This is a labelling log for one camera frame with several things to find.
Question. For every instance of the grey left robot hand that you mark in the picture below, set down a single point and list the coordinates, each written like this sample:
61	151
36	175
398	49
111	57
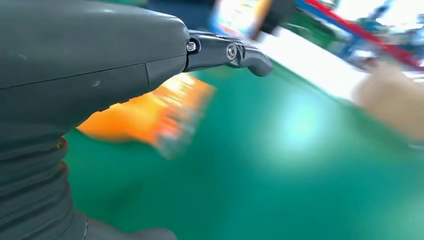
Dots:
82	49

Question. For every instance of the orange detergent bottle clear cap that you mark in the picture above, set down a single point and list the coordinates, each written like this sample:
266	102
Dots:
149	116
238	16

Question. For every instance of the black zip case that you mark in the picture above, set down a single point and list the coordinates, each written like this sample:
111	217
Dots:
281	13

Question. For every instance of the white table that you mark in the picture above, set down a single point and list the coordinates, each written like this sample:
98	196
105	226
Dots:
314	66

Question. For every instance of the red bar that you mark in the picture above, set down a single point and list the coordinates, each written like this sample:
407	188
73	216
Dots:
364	34

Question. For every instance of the brown cardboard box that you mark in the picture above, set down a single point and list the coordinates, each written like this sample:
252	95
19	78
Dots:
391	99

